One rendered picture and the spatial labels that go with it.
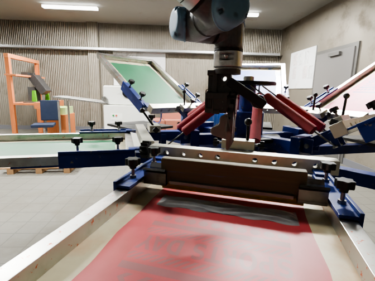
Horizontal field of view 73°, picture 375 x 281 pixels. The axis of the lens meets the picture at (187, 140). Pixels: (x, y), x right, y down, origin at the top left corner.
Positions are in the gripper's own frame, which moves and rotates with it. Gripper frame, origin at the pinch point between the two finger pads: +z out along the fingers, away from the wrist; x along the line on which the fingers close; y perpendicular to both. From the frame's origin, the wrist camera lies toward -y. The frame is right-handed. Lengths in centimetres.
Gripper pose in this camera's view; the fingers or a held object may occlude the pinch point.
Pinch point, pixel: (231, 143)
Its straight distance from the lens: 72.1
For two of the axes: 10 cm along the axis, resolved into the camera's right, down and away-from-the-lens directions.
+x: -2.6, 1.7, -9.5
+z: -0.3, 9.8, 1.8
